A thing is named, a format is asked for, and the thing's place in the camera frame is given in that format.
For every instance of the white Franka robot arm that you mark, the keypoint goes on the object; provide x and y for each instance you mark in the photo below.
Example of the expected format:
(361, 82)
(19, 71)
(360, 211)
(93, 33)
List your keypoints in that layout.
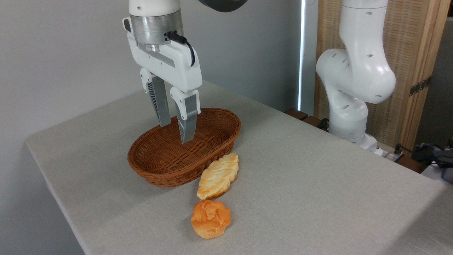
(357, 71)

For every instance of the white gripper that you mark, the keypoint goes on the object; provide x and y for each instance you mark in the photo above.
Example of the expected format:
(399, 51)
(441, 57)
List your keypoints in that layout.
(177, 67)

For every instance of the dark metal screen hinge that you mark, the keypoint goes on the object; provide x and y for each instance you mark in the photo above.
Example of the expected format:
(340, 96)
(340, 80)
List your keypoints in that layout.
(420, 85)

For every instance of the round orange bread bun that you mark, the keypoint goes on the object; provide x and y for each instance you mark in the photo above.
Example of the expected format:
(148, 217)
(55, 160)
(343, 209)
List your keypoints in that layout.
(210, 219)

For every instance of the brown oval wicker basket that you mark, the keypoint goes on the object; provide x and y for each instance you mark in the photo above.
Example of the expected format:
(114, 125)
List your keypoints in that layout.
(159, 166)

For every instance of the dark brown wooden block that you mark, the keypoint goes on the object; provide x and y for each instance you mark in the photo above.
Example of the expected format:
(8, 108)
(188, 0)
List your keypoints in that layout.
(296, 113)

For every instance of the long braided pale bread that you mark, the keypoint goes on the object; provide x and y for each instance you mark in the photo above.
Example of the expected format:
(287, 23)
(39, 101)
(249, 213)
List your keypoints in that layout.
(217, 175)

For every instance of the wooden rattan folding screen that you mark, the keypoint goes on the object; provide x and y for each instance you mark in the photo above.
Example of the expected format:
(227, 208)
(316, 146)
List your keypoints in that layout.
(407, 35)

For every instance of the beige linen tablecloth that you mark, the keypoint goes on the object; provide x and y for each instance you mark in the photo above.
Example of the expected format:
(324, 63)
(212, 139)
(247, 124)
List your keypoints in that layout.
(300, 184)

